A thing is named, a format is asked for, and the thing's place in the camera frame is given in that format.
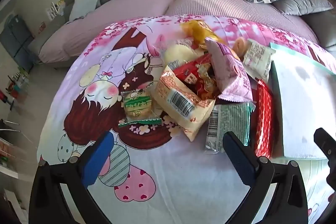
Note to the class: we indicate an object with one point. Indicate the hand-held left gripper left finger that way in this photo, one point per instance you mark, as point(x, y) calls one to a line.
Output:
point(97, 161)

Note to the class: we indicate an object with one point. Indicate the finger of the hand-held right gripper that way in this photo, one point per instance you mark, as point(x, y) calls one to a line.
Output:
point(325, 145)

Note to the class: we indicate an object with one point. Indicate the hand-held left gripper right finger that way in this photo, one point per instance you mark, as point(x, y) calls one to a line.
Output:
point(240, 161)

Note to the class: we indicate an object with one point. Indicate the green biscuit packet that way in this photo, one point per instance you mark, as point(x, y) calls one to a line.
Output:
point(228, 121)

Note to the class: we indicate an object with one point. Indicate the plain red snack packet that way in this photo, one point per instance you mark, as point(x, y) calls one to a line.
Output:
point(263, 121)

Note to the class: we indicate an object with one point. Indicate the white box with teal rim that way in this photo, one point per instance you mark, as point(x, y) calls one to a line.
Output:
point(302, 98)

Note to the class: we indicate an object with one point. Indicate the green and white cracker packet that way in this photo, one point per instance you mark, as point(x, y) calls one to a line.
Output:
point(137, 106)

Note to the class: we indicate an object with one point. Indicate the purple snack packet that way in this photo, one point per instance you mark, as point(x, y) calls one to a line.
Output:
point(231, 74)

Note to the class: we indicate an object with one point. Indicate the cream and orange snack packet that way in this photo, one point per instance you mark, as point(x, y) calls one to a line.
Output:
point(173, 103)

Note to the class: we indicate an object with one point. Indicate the red peanut packet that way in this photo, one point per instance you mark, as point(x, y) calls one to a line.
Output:
point(197, 77)

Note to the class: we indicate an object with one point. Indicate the cream white snack packet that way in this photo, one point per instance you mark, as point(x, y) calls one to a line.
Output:
point(258, 58)

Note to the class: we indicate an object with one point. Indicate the small jelly cup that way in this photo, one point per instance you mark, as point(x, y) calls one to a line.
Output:
point(240, 47)

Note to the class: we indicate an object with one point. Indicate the clear packet with white bun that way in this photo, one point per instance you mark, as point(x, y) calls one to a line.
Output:
point(181, 52)

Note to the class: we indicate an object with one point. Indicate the yellow cake packet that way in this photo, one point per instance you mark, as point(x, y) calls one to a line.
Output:
point(199, 32)

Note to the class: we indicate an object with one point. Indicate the pink printed cartoon blanket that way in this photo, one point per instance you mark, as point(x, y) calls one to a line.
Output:
point(157, 174)

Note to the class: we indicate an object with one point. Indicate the grey quilted pillow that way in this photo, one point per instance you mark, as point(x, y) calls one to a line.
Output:
point(304, 3)

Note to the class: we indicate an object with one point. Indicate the pink sofa cover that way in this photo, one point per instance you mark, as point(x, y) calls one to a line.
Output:
point(223, 3)
point(105, 16)

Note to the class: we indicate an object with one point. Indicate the blue grey cabinet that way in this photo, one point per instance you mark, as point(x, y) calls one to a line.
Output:
point(15, 40)

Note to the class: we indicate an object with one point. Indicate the pale grey pillow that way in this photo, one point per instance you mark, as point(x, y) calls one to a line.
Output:
point(84, 3)

